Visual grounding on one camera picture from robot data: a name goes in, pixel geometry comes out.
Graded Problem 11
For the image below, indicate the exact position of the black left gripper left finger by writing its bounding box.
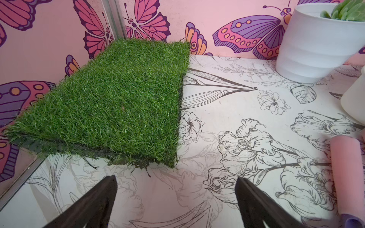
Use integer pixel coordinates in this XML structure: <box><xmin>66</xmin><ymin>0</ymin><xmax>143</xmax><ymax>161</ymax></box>
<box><xmin>45</xmin><ymin>175</ymin><xmax>117</xmax><ymax>228</ymax></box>

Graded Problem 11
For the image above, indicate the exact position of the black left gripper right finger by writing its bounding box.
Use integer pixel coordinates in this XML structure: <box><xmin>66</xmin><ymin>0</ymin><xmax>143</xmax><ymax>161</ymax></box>
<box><xmin>235</xmin><ymin>177</ymin><xmax>304</xmax><ymax>228</ymax></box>

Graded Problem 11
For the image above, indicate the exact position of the purple rake pink handle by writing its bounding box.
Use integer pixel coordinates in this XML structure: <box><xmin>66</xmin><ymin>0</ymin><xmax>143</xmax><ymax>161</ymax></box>
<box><xmin>330</xmin><ymin>136</ymin><xmax>365</xmax><ymax>228</ymax></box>

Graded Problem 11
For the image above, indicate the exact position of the white plastic storage box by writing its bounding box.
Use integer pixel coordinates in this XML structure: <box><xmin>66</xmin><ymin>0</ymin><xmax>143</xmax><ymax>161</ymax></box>
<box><xmin>340</xmin><ymin>67</ymin><xmax>365</xmax><ymax>125</ymax></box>

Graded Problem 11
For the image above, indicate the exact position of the green artificial grass mat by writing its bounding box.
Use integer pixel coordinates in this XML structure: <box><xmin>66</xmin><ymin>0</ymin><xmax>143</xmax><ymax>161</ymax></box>
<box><xmin>5</xmin><ymin>39</ymin><xmax>190</xmax><ymax>168</ymax></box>

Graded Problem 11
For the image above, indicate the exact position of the white plant pot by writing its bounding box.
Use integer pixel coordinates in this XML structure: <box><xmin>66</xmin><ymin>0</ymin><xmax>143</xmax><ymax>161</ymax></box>
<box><xmin>276</xmin><ymin>3</ymin><xmax>365</xmax><ymax>83</ymax></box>

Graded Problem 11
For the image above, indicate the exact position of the green succulent plant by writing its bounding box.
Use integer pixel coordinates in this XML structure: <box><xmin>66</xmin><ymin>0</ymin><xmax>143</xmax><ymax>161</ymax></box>
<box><xmin>320</xmin><ymin>0</ymin><xmax>365</xmax><ymax>22</ymax></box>

